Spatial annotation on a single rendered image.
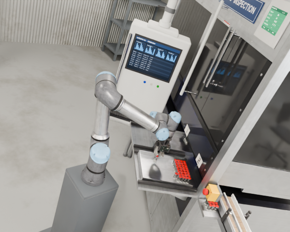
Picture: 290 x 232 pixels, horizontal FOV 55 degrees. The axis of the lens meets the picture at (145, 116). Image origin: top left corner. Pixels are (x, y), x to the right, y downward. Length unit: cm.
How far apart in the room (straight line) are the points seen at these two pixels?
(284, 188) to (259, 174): 25
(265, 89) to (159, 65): 110
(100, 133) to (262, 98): 93
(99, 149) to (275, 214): 132
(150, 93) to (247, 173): 110
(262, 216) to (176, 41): 144
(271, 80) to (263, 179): 70
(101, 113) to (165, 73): 92
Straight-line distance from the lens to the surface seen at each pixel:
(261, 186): 198
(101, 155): 165
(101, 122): 167
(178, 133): 234
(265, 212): 222
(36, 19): 544
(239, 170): 180
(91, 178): 176
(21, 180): 282
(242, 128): 159
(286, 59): 148
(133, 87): 247
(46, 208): 263
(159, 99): 250
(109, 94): 144
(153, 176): 184
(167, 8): 232
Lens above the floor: 207
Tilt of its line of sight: 30 degrees down
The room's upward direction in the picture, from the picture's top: 21 degrees clockwise
